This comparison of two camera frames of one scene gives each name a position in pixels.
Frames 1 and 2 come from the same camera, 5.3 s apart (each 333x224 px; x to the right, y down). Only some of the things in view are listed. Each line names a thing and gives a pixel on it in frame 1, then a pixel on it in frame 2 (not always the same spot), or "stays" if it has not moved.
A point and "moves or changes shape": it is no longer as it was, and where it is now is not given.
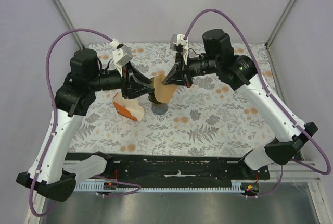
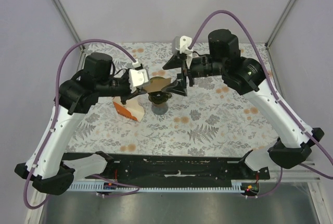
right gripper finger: (175, 79) to (178, 86)
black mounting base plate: (192, 168) stays
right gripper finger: (171, 73) to (175, 62)
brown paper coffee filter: (163, 93) moves or changes shape
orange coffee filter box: (130, 108) stays
